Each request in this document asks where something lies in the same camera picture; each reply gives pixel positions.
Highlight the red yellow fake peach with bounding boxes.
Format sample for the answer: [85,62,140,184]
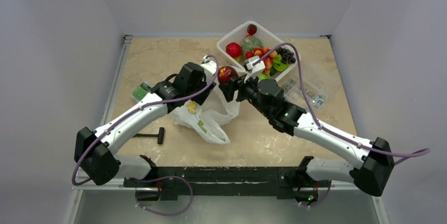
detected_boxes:
[217,66,238,84]

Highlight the white plastic bag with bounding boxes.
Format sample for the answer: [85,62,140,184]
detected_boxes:
[170,87,240,145]

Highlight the bright red fake apple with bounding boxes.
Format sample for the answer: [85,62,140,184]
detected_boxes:
[226,42,242,59]

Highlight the red fake fruit bunch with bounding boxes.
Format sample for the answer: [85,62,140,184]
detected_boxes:
[244,47,278,75]

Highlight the black fake grape bunch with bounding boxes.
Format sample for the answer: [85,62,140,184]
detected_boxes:
[276,47,296,64]

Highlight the dark red fake fruit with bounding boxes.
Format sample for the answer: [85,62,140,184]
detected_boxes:
[247,24,257,36]

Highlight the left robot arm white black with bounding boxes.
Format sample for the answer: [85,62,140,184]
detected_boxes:
[72,59,219,187]

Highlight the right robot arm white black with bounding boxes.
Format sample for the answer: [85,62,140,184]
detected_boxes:
[219,76,395,197]

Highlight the light green fake fruit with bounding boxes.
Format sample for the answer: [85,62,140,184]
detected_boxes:
[259,73,271,81]

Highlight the green yellow fake fruit half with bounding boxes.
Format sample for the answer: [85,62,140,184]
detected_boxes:
[273,56,289,72]

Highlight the green fake pumpkin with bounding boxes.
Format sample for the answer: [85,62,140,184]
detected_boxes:
[240,37,264,53]

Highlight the green label screwdriver box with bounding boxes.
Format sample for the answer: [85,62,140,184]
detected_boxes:
[131,82,151,102]

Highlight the white plastic basket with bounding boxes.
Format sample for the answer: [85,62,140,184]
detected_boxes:
[217,21,301,81]

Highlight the clear plastic screw box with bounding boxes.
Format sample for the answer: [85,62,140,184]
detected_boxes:
[281,62,341,111]

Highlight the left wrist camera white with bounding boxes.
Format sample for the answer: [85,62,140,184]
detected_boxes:
[200,56,218,82]

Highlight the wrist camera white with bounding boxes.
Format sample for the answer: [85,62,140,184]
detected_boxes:
[200,56,218,82]
[244,56,266,83]

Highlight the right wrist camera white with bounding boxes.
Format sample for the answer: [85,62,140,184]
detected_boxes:
[244,56,266,83]

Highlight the black T-handle tool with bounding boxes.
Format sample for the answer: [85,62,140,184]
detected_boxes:
[134,127,166,145]

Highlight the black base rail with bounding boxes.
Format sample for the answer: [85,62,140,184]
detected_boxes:
[123,167,329,202]

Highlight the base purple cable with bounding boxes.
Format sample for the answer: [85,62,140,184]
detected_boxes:
[134,176,194,216]

